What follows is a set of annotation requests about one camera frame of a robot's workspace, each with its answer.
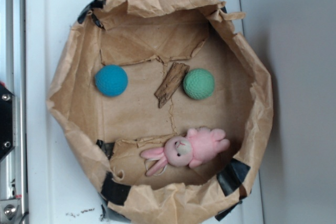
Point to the pink plush bunny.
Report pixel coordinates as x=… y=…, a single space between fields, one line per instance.
x=197 y=147

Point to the brown paper lined bin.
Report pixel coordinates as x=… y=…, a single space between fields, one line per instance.
x=166 y=107

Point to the brown wood bark piece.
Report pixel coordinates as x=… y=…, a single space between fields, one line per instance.
x=171 y=82

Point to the green foam ball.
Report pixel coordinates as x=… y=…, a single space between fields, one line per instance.
x=199 y=84

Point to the blue foam ball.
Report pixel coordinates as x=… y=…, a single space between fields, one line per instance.
x=111 y=80

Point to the silver aluminium frame rail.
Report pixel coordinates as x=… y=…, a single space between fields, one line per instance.
x=14 y=199

